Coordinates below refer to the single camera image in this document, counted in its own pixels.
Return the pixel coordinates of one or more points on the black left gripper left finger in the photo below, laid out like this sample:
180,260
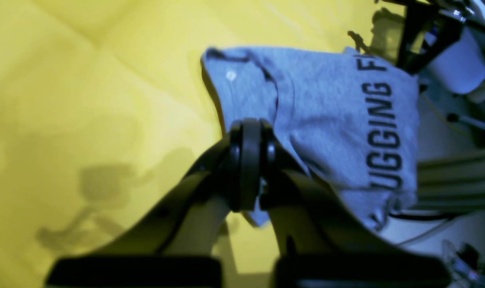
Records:
170,247

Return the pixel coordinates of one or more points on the yellow table cloth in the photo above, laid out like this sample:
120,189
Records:
103,107

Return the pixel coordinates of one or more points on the grey t-shirt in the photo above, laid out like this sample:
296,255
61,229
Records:
348,118

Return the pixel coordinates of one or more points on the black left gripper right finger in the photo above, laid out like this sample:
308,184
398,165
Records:
322,245

